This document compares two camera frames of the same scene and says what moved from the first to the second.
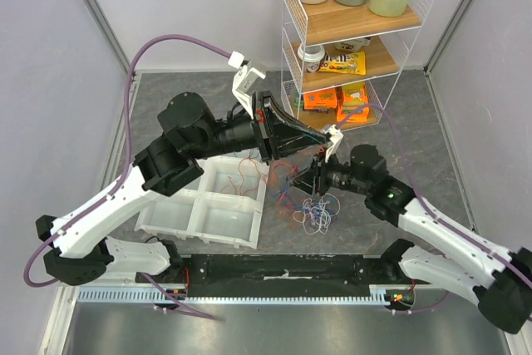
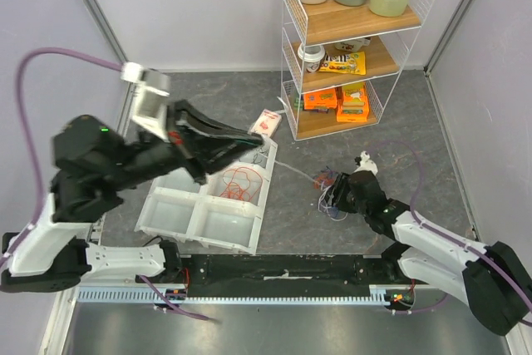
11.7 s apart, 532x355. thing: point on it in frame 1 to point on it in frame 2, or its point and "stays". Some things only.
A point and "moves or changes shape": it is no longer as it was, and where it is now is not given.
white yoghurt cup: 353,45 stays
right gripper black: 321,176 to 342,193
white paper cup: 312,56 stays
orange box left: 325,99 stays
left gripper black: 269,117 to 199,136
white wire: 316,215 to 322,187
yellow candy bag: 354,63 stays
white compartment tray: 222,203 stays
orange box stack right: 352,103 stays
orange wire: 249,179 moves or changes shape
